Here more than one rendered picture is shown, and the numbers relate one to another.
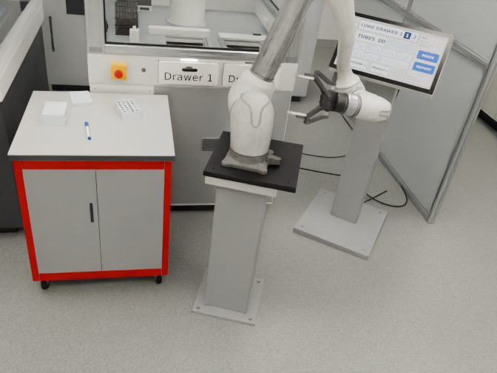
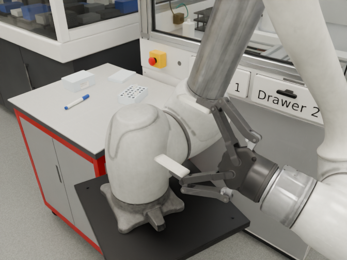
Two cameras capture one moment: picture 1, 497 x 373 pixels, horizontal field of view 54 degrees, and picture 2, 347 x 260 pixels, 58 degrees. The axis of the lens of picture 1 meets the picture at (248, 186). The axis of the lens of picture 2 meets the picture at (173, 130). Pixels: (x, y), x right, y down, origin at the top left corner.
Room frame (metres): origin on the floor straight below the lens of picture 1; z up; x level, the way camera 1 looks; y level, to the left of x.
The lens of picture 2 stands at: (1.43, -0.53, 1.41)
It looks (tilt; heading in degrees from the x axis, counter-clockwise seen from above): 33 degrees down; 55
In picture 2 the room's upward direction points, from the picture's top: straight up
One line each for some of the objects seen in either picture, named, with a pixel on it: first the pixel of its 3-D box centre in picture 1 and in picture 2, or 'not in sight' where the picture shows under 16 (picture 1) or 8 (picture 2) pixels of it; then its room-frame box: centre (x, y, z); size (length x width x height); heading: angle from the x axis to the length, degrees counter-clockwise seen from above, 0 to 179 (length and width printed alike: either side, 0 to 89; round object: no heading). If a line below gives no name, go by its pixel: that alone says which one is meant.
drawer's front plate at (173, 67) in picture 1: (188, 72); (217, 76); (2.28, 0.37, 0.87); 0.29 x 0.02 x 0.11; 105
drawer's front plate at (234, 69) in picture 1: (251, 75); (288, 98); (2.37, 0.06, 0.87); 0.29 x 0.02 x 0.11; 105
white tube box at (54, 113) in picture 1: (55, 113); (78, 81); (1.84, 0.85, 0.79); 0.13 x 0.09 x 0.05; 16
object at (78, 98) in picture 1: (80, 98); (122, 76); (2.06, 0.82, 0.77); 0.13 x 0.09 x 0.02; 28
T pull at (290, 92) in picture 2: not in sight; (287, 93); (2.34, 0.06, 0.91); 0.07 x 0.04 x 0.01; 105
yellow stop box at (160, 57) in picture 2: (118, 71); (157, 59); (2.18, 0.68, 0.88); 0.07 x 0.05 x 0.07; 105
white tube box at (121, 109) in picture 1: (127, 109); (132, 95); (1.99, 0.59, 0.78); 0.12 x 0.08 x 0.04; 32
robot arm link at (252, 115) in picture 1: (252, 120); (140, 147); (1.71, 0.02, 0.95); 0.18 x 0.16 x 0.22; 10
